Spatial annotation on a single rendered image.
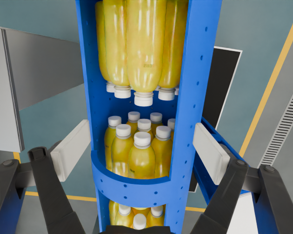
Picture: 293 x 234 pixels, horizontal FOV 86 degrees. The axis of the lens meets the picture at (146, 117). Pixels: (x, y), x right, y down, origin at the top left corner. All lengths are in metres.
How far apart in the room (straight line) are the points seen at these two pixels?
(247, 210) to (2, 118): 0.94
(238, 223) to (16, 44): 1.11
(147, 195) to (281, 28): 1.74
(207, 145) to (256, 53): 1.63
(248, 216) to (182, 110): 0.65
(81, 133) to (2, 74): 0.46
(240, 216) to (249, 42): 1.36
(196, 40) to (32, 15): 1.59
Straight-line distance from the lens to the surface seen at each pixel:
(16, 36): 0.79
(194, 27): 0.28
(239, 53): 1.52
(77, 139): 0.17
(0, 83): 0.63
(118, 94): 0.37
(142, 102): 0.32
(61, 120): 1.81
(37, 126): 1.97
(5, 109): 0.65
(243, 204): 0.80
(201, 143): 0.18
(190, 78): 0.28
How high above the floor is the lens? 1.48
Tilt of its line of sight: 69 degrees down
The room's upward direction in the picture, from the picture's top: 179 degrees clockwise
